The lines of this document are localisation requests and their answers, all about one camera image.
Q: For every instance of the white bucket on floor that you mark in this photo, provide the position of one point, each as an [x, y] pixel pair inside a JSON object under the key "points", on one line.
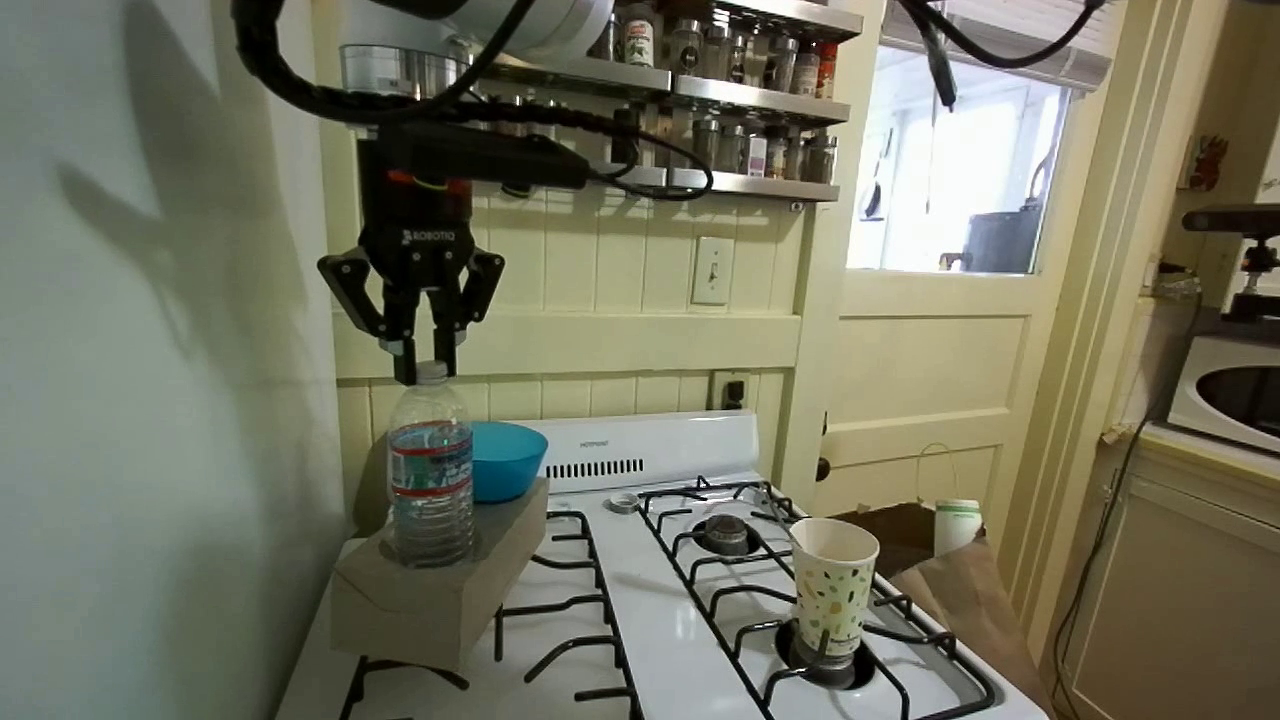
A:
{"points": [[958, 526]]}

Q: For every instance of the cream door with window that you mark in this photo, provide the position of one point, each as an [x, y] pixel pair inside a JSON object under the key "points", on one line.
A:
{"points": [[958, 204]]}

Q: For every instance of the blue plastic bowl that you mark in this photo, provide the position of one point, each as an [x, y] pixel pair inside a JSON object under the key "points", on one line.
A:
{"points": [[507, 462]]}

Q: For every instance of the grey wall spice shelf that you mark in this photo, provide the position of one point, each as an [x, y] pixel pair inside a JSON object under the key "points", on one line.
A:
{"points": [[681, 98]]}

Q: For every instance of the black left stove grate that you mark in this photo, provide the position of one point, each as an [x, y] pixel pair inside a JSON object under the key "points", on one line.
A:
{"points": [[549, 655]]}

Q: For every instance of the black right stove grate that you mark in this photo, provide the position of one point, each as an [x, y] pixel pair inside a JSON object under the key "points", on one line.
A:
{"points": [[732, 555]]}

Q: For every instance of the patterned paper cup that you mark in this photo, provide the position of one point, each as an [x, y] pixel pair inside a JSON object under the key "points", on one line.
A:
{"points": [[834, 578]]}

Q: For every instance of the cardboard cup holder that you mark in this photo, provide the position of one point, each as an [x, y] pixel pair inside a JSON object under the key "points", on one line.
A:
{"points": [[434, 613]]}

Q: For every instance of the white gas stove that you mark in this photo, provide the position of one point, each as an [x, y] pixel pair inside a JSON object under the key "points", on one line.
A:
{"points": [[600, 469]]}

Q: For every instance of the white refrigerator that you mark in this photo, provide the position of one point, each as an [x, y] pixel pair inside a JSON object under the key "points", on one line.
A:
{"points": [[171, 484]]}

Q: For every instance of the white microwave oven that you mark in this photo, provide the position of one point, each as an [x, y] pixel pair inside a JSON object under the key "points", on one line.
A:
{"points": [[1229, 391]]}

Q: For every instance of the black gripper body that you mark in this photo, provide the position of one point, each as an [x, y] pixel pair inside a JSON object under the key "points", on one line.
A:
{"points": [[415, 244]]}

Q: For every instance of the black stove grate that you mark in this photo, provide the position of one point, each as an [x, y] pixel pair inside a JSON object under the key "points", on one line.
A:
{"points": [[549, 655], [732, 555]]}

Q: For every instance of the black wall outlet plug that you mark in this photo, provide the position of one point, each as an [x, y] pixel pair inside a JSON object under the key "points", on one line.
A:
{"points": [[732, 392]]}

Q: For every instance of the clear plastic water bottle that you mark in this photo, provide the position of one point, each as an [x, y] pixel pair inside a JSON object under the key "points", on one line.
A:
{"points": [[428, 474]]}

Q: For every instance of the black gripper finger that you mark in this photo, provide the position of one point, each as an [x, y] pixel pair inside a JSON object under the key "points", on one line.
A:
{"points": [[446, 330], [400, 337]]}

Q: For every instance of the white wall light switch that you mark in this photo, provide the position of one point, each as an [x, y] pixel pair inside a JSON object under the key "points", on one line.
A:
{"points": [[713, 275]]}

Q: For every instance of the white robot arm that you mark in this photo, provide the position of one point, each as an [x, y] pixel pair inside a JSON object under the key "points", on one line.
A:
{"points": [[410, 70]]}

